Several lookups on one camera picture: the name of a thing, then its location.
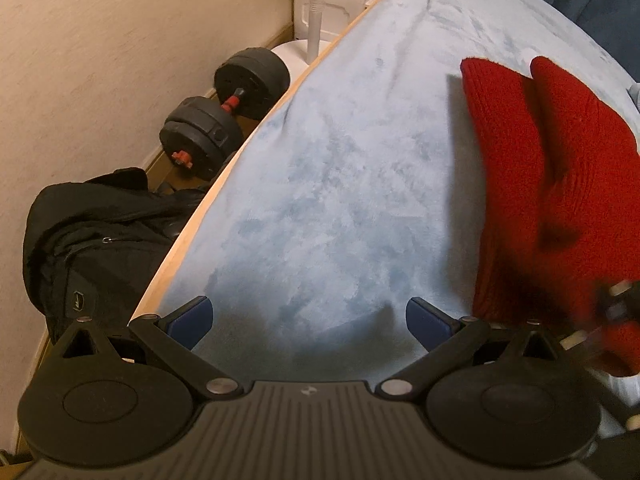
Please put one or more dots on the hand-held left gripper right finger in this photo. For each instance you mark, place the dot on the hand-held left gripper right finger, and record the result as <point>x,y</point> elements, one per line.
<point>425,320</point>

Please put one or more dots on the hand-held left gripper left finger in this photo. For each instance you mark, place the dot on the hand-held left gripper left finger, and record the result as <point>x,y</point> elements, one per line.
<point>192,317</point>

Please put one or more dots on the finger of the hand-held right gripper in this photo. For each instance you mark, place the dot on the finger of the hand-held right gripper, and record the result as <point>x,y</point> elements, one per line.
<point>582,344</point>
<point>617,302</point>

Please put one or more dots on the red knit sweater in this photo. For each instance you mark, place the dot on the red knit sweater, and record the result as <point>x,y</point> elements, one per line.
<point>545,185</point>

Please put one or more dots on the black backpack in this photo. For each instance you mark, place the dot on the black backpack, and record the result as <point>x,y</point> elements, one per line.
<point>95,255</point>

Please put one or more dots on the light blue fleece bed sheet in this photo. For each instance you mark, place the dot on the light blue fleece bed sheet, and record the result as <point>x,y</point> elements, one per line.
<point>340,185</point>

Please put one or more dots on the black dumbbell with red collars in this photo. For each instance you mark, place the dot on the black dumbbell with red collars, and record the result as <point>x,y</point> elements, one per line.
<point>225,110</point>

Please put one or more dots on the dark blue curtain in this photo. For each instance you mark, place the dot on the dark blue curtain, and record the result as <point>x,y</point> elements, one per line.
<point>580,5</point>

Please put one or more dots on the white fan stand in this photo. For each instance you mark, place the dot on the white fan stand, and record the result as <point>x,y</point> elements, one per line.
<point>312,35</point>

